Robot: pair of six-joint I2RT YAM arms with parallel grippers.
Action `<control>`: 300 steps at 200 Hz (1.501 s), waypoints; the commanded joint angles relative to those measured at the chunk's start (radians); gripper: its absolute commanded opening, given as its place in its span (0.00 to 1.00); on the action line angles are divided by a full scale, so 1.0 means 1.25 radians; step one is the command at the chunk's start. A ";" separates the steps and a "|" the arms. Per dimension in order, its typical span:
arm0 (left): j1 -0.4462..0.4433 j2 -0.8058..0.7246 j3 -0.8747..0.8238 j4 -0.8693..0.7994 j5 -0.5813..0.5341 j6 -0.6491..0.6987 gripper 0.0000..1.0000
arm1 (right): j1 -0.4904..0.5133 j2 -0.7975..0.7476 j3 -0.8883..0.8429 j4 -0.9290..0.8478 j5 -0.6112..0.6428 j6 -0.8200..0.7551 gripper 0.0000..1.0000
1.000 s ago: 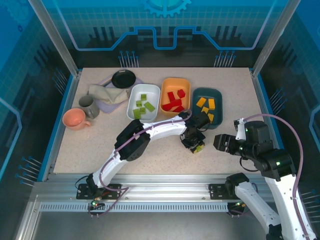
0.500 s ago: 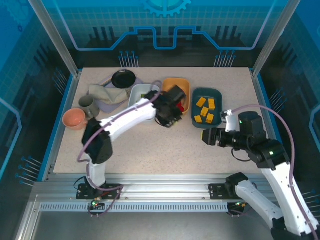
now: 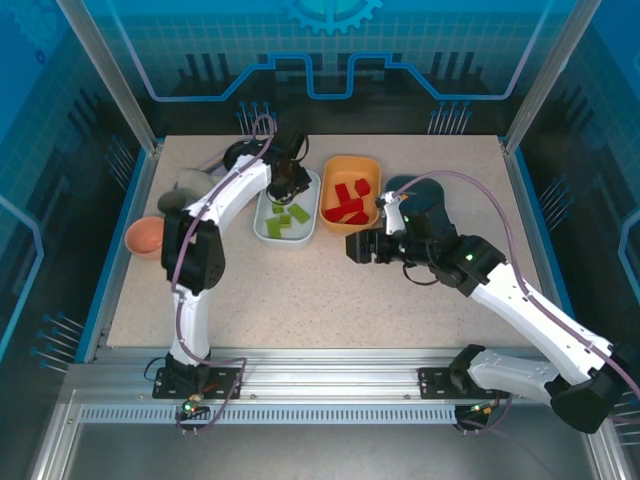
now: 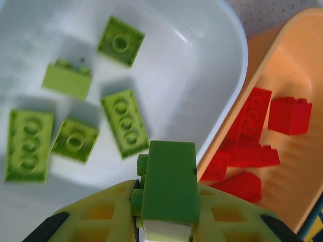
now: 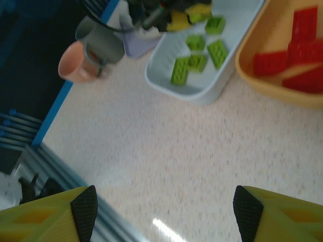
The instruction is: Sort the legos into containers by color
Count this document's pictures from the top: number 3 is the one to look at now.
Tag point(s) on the long green lego brick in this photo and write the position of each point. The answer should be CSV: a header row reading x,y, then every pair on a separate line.
x,y
298,212

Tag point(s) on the aluminium mounting rail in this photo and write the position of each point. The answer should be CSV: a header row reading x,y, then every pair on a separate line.
x,y
350,360

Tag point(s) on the blue table side rail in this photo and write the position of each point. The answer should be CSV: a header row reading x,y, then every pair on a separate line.
x,y
539,225
100,300

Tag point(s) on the pink bowl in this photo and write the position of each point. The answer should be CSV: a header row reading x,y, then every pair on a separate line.
x,y
145,237

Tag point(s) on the white plastic container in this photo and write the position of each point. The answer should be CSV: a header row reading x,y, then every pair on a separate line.
x,y
300,237

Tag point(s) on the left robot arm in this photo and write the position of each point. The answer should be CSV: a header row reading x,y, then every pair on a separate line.
x,y
192,325

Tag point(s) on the small green lego brick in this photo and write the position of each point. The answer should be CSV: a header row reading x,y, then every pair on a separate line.
x,y
277,206
285,220

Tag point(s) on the beige cloth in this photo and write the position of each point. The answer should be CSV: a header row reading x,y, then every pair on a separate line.
x,y
192,182

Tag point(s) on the teal plastic container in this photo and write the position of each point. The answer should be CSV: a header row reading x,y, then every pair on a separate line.
x,y
425,187

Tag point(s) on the aluminium frame post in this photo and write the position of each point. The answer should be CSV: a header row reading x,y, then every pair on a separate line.
x,y
110,75
545,75

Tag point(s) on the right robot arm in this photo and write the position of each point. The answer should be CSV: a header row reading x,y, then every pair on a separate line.
x,y
540,315

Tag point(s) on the orange plastic container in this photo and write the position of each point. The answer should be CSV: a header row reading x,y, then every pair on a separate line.
x,y
345,167

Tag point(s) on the grey mug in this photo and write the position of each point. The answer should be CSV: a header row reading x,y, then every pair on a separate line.
x,y
170,201

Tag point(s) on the small circuit board connector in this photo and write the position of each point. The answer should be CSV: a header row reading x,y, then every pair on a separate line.
x,y
480,411
192,411

